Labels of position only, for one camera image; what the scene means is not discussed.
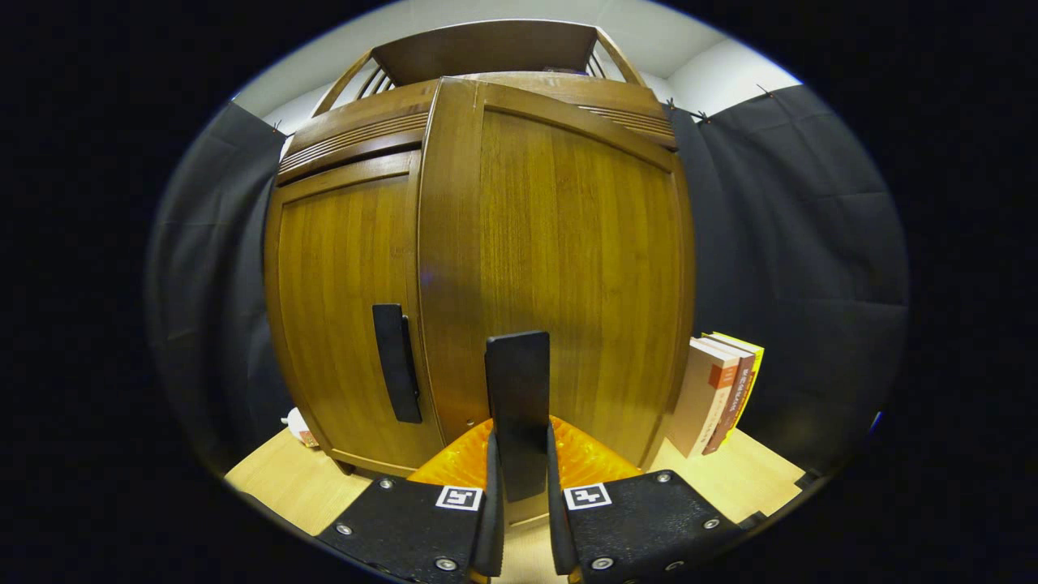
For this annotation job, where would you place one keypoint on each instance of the wooden double-door shoe cabinet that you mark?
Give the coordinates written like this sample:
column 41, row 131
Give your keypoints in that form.
column 486, row 49

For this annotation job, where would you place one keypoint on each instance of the black backdrop cloth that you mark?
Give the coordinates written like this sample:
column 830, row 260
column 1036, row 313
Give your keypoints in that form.
column 811, row 243

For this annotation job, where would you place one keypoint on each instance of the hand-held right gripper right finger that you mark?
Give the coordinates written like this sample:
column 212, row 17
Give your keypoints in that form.
column 559, row 527

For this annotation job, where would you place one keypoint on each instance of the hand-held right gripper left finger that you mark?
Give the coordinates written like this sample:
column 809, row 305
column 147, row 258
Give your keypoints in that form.
column 491, row 527

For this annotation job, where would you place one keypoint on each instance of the brown book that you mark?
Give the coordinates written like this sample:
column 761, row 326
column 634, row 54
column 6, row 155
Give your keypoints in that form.
column 736, row 389

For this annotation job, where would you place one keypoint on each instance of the white crumpled packet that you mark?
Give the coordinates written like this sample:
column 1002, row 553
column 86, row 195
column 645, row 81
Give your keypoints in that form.
column 298, row 428

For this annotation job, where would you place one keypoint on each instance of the wooden cabinet drawer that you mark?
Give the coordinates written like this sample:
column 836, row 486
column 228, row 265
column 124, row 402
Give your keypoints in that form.
column 357, row 130

